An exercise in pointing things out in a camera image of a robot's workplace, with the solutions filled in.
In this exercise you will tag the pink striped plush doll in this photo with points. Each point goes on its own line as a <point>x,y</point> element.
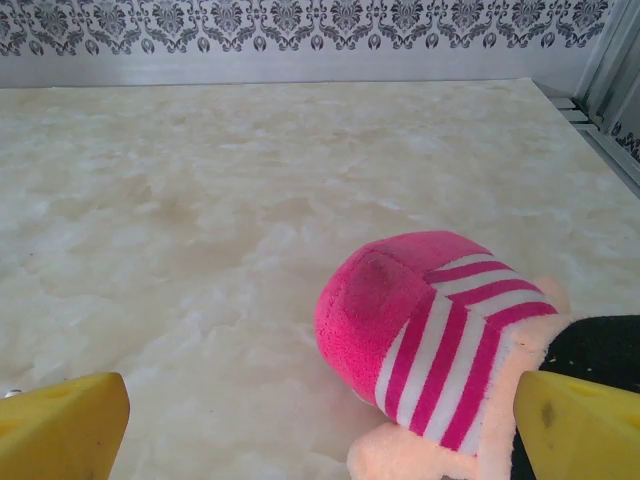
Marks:
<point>360,320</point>

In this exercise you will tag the aluminium cell frame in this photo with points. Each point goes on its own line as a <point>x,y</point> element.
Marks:
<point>610,50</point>

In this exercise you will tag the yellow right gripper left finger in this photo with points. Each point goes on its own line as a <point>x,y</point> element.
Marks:
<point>60,430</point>

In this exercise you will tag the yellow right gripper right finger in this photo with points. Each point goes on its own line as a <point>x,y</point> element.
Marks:
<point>585,430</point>

